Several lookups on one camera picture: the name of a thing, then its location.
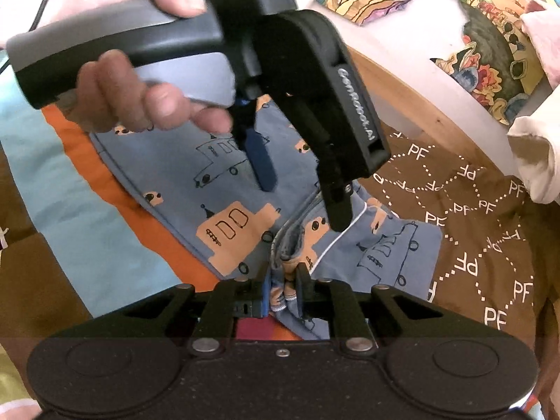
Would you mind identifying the person's left hand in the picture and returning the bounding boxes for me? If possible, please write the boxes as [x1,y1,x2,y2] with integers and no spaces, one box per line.
[1,0,232,134]

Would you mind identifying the white cloth on headboard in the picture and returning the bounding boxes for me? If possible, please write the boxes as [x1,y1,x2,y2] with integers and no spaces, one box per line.
[507,117,559,204]

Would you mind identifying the blue car-print pants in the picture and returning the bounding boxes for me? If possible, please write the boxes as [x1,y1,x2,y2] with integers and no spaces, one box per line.
[91,103,441,340]

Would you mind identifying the brown patterned bedspread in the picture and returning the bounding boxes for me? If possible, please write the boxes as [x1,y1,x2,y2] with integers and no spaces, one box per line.
[1,70,559,419]

